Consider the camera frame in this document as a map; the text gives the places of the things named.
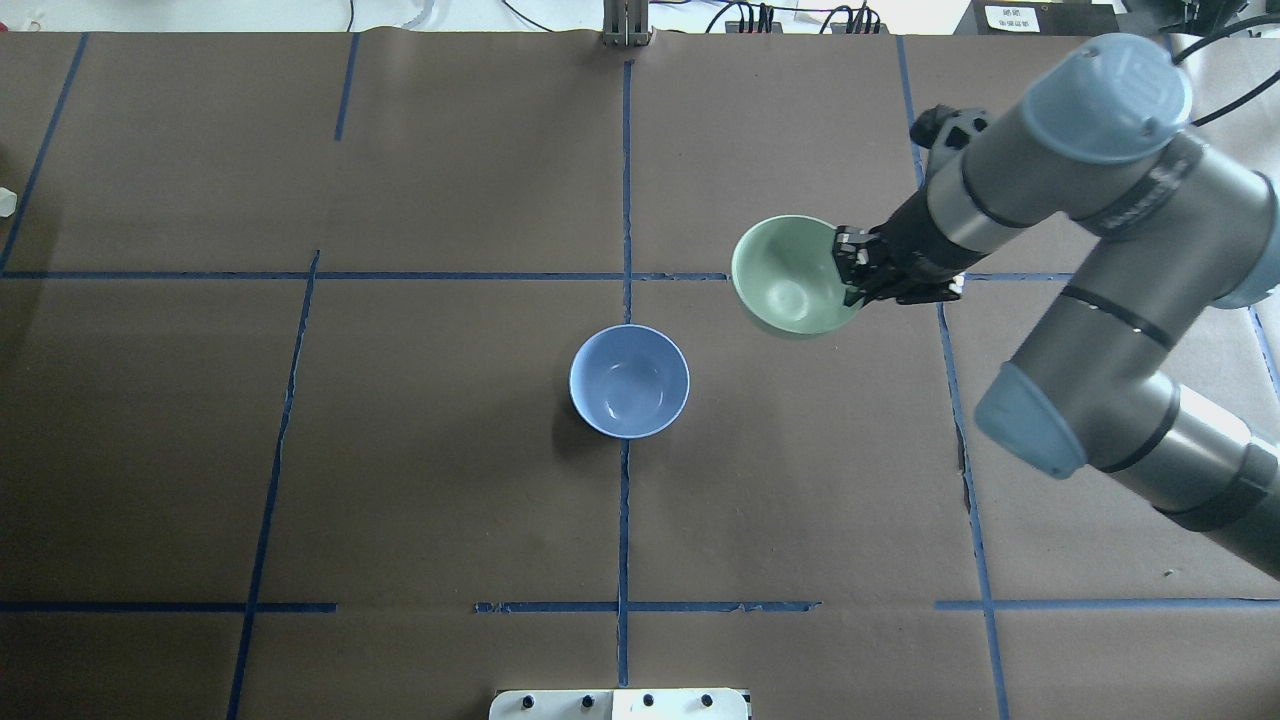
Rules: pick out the green bowl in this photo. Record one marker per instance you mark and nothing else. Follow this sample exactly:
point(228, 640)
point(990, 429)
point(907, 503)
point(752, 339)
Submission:
point(786, 279)

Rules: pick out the black orange connector block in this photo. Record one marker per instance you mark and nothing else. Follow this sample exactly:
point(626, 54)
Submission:
point(743, 18)

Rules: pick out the blue bowl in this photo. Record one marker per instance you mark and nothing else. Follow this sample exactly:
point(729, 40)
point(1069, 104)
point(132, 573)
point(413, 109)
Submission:
point(629, 381)

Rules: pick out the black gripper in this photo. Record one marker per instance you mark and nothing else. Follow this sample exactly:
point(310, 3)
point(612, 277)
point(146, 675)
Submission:
point(909, 243)

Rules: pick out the white pillar with base plate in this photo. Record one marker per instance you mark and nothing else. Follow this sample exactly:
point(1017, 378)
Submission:
point(623, 703)

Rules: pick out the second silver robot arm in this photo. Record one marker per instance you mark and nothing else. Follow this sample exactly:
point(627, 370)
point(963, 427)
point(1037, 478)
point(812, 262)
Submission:
point(1104, 138)

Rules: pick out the black rectangular box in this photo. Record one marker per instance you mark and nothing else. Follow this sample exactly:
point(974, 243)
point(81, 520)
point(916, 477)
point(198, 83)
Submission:
point(1047, 18)

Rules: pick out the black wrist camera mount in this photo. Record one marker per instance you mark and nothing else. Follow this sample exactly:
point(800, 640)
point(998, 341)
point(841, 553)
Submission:
point(943, 133)

